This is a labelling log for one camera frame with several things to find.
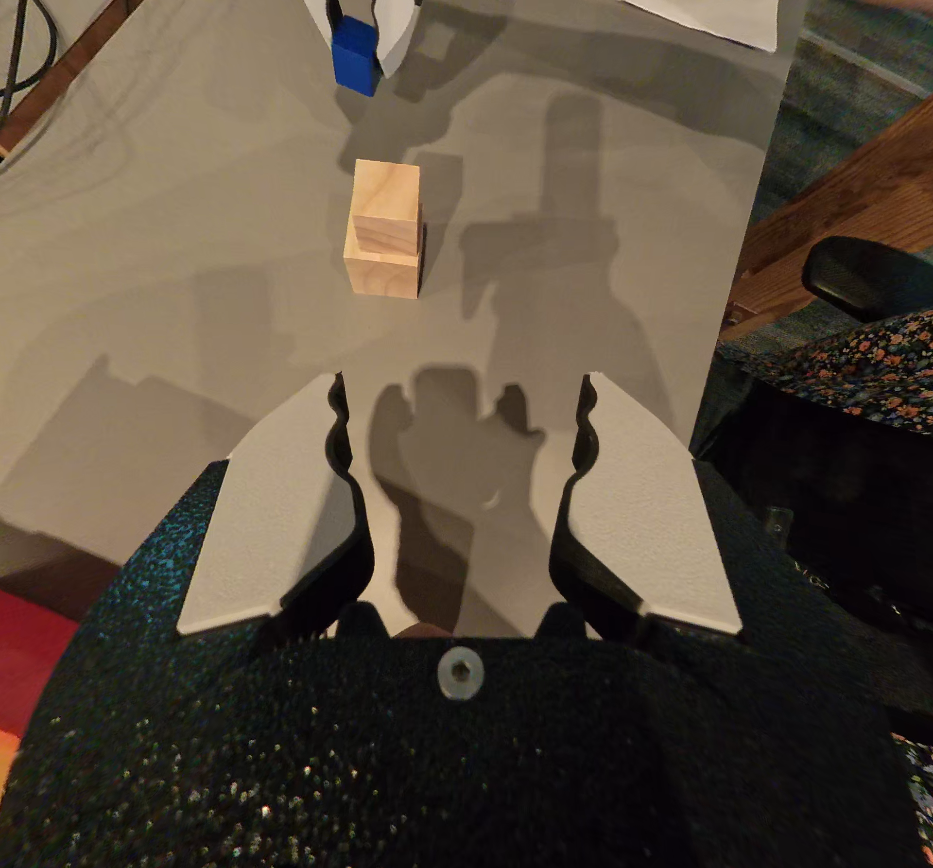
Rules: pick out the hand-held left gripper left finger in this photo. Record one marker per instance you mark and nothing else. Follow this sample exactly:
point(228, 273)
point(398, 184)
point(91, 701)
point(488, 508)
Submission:
point(277, 518)

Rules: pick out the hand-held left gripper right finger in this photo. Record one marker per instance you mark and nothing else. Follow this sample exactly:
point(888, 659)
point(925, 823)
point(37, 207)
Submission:
point(641, 518)

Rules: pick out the blue wooden cube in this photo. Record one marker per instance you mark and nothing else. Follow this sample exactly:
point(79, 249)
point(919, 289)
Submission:
point(356, 62)

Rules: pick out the medium wooden cube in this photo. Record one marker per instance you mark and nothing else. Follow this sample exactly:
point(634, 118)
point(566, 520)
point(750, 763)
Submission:
point(386, 197)

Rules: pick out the large wooden cube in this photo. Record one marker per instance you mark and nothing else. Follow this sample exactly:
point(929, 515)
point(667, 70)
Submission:
point(383, 276)

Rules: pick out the person's dark jeans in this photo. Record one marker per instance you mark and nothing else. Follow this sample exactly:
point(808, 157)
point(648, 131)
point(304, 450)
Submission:
point(729, 401)

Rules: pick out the person's floral shirt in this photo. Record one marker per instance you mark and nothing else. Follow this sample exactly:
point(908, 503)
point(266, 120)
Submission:
point(860, 372)

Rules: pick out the red and yellow bin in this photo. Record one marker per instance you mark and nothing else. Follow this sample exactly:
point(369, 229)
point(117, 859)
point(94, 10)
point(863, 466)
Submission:
point(29, 642)

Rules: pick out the black chair armrest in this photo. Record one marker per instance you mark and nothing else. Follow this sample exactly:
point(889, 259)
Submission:
point(867, 277)

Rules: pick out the brown wooden furniture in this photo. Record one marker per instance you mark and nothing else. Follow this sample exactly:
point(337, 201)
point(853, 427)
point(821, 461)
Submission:
point(838, 226)

